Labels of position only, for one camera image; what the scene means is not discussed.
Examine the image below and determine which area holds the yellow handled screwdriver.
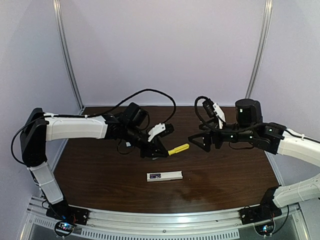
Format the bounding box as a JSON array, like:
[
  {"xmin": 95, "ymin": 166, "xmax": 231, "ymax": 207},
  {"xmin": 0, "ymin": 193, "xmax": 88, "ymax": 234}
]
[{"xmin": 168, "ymin": 143, "xmax": 190, "ymax": 156}]

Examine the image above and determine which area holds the white remote control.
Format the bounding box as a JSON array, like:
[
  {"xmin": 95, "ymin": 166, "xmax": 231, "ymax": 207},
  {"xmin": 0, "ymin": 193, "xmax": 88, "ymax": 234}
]
[{"xmin": 146, "ymin": 171, "xmax": 183, "ymax": 182}]

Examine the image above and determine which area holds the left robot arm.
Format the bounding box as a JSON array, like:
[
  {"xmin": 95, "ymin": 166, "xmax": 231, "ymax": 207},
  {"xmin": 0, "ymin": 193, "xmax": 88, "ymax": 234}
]
[{"xmin": 19, "ymin": 102, "xmax": 174, "ymax": 220}]

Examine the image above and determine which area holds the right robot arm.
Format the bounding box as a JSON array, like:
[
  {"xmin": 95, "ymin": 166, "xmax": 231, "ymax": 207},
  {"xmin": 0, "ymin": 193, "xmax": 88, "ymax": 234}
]
[{"xmin": 188, "ymin": 96, "xmax": 320, "ymax": 210}]

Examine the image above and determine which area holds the left purple battery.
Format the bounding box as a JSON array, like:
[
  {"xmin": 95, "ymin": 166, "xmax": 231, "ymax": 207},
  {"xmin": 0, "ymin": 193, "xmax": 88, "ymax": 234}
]
[{"xmin": 149, "ymin": 173, "xmax": 161, "ymax": 178}]

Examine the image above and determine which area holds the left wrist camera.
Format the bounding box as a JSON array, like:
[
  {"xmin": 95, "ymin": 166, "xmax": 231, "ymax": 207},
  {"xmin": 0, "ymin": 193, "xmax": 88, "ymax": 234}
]
[{"xmin": 147, "ymin": 123, "xmax": 175, "ymax": 142}]

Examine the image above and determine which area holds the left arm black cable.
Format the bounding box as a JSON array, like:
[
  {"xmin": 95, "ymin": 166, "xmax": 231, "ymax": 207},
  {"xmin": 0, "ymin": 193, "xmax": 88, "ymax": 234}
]
[{"xmin": 11, "ymin": 88, "xmax": 177, "ymax": 166}]

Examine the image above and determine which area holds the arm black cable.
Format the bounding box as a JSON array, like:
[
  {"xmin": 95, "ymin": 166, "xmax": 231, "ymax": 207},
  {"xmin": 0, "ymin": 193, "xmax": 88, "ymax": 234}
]
[
  {"xmin": 11, "ymin": 88, "xmax": 177, "ymax": 166},
  {"xmin": 194, "ymin": 95, "xmax": 320, "ymax": 146}
]

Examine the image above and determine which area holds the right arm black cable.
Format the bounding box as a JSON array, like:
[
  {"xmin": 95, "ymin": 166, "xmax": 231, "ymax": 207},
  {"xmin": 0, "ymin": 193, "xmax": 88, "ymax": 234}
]
[{"xmin": 194, "ymin": 95, "xmax": 320, "ymax": 146}]

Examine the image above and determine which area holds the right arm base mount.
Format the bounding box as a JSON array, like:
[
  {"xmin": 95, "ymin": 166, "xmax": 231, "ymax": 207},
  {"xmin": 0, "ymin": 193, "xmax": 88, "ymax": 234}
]
[{"xmin": 238, "ymin": 204, "xmax": 282, "ymax": 225}]

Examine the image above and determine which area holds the white slotted front rail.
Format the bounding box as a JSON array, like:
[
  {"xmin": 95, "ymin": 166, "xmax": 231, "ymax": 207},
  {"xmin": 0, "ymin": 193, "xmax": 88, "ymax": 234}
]
[{"xmin": 18, "ymin": 201, "xmax": 311, "ymax": 240}]

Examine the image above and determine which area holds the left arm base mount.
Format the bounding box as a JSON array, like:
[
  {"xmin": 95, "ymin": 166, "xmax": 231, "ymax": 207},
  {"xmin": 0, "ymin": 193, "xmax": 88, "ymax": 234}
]
[{"xmin": 46, "ymin": 205, "xmax": 90, "ymax": 226}]

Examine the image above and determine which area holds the aluminium right corner post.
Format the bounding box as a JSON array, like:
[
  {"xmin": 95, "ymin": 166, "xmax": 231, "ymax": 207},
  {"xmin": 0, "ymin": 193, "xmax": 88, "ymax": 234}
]
[{"xmin": 245, "ymin": 0, "xmax": 273, "ymax": 98}]

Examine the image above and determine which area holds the aluminium corner post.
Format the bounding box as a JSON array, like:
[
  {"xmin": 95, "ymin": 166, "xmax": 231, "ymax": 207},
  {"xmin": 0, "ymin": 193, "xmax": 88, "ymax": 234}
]
[
  {"xmin": 245, "ymin": 0, "xmax": 273, "ymax": 98},
  {"xmin": 52, "ymin": 0, "xmax": 85, "ymax": 110}
]

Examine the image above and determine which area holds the aluminium left corner post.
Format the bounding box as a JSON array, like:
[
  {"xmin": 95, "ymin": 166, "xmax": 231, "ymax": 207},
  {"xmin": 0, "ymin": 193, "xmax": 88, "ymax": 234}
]
[{"xmin": 52, "ymin": 0, "xmax": 85, "ymax": 110}]

